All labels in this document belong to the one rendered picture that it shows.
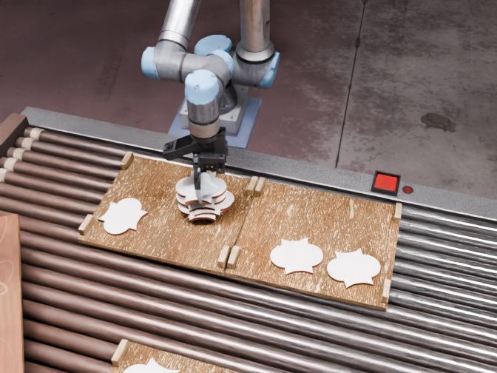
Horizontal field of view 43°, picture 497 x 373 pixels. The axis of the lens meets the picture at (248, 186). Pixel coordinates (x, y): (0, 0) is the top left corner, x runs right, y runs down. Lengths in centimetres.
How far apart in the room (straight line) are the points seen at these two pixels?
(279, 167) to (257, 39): 38
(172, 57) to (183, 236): 48
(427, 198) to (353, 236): 28
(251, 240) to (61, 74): 258
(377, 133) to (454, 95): 59
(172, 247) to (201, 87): 47
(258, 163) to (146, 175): 34
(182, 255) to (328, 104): 217
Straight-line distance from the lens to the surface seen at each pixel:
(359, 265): 166
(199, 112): 149
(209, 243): 170
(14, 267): 162
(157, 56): 160
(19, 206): 193
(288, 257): 166
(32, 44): 443
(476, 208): 192
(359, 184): 191
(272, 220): 175
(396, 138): 353
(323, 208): 180
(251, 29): 188
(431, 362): 158
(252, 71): 196
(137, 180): 189
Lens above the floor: 224
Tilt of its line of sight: 45 degrees down
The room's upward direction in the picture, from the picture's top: straight up
